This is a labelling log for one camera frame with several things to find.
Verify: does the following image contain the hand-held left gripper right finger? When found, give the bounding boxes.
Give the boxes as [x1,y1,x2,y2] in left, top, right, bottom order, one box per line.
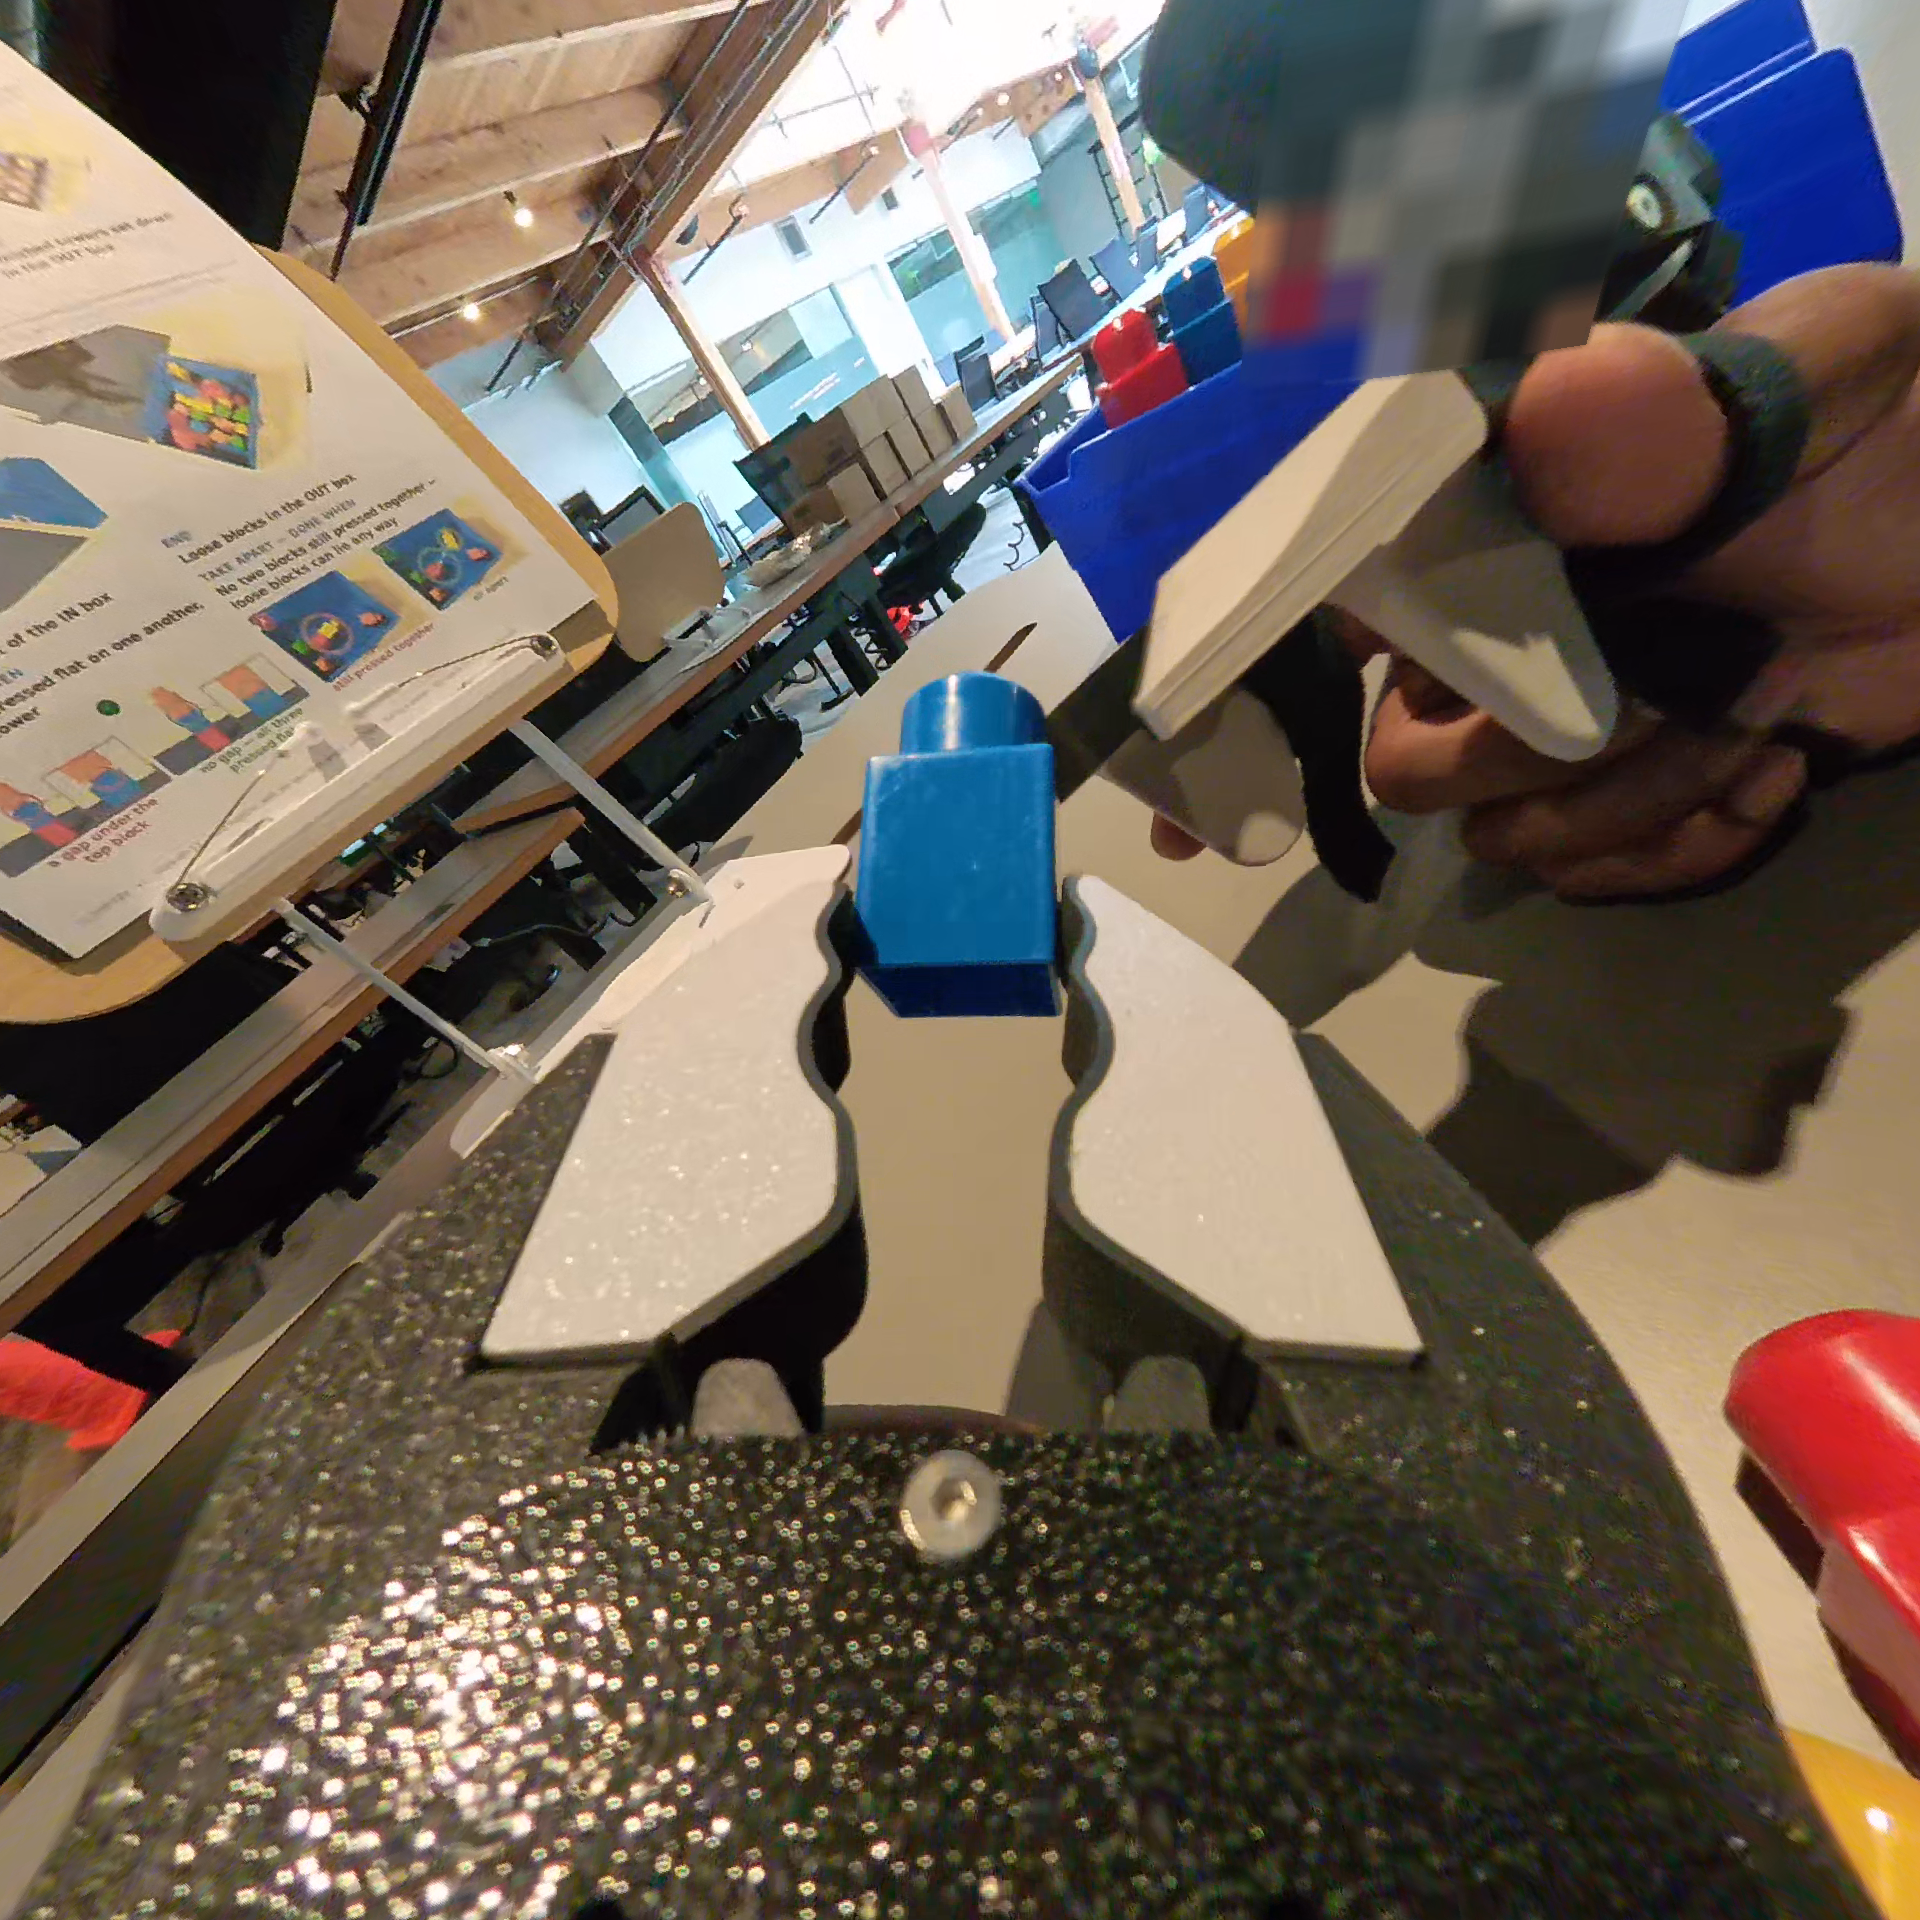
[1048,872,1427,1369]

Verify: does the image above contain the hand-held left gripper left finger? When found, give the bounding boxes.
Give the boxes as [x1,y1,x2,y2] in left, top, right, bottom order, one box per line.
[477,877,874,1369]

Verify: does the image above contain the blue mega block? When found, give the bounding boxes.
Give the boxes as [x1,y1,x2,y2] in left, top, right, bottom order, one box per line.
[1161,255,1249,383]
[852,671,1065,1020]

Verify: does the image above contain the red mega block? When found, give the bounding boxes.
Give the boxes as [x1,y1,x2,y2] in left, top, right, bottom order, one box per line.
[1089,314,1186,429]
[1721,1310,1920,1727]

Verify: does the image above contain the yellow mega block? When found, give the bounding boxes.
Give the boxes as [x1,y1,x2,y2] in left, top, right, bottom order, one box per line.
[1783,1725,1920,1920]

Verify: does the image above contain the person's right hand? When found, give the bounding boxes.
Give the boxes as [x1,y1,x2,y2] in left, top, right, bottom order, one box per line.
[1357,266,1920,905]

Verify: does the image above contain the stack of cardboard boxes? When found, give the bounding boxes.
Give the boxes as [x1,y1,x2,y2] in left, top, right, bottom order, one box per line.
[784,362,980,530]

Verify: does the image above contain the long office desk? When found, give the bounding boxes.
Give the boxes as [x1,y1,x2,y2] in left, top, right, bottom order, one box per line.
[451,352,1089,840]

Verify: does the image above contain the beige chair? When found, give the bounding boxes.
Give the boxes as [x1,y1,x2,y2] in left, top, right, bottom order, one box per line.
[599,502,723,662]

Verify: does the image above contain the red plastic object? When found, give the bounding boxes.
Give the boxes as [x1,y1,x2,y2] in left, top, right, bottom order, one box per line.
[0,1327,191,1453]

